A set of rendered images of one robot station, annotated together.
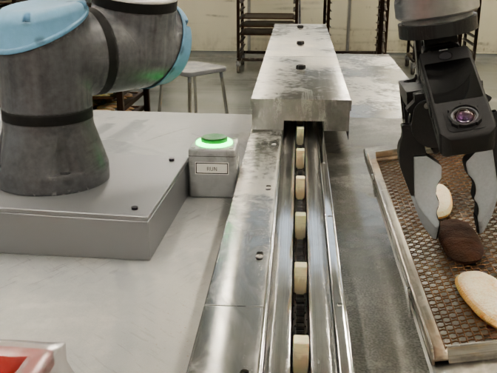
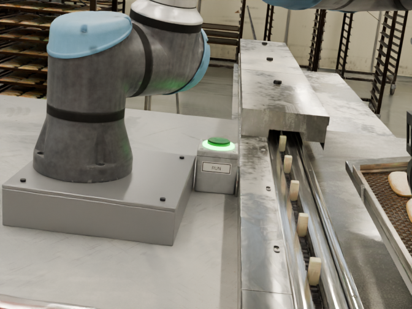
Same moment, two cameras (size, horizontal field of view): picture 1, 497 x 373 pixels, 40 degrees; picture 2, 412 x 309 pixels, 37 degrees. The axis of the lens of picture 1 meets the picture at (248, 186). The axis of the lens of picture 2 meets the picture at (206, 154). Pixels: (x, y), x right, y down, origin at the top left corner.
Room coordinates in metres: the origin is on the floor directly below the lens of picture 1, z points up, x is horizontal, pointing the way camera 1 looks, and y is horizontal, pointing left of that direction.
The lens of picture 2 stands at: (-0.04, 0.12, 1.20)
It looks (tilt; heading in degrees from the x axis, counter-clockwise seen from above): 17 degrees down; 357
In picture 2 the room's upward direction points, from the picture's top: 5 degrees clockwise
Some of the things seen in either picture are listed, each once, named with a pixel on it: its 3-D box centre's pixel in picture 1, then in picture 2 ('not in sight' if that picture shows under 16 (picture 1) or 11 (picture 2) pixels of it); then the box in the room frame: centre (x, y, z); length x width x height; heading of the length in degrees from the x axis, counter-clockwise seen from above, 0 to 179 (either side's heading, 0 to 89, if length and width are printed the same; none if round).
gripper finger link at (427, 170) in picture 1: (421, 189); not in sight; (0.65, -0.18, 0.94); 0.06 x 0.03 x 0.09; 175
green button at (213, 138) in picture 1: (214, 141); (218, 144); (0.99, 0.05, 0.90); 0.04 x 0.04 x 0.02
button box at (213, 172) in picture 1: (216, 177); (217, 175); (0.99, 0.05, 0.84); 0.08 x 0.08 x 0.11; 86
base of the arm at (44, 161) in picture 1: (49, 141); (84, 135); (0.88, 0.26, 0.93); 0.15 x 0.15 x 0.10
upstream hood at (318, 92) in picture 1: (299, 61); (269, 75); (1.82, -0.14, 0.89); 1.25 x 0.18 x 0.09; 176
